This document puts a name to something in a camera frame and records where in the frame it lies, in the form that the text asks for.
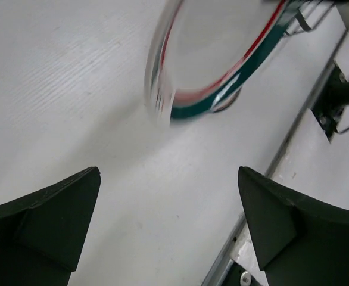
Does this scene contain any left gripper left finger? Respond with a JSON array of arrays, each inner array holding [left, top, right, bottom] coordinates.
[[0, 167, 101, 285]]

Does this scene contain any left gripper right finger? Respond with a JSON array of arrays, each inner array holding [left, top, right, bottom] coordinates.
[[238, 167, 349, 285]]

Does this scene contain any white plate teal rim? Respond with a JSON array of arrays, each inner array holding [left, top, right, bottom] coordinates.
[[144, 1, 301, 125]]

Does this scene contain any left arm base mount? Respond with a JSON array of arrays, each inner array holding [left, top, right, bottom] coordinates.
[[217, 257, 269, 285]]

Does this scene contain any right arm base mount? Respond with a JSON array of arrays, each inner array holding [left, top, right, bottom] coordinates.
[[311, 65, 349, 141]]

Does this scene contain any dark wire dish rack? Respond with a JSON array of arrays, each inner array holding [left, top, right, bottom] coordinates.
[[281, 0, 333, 38]]

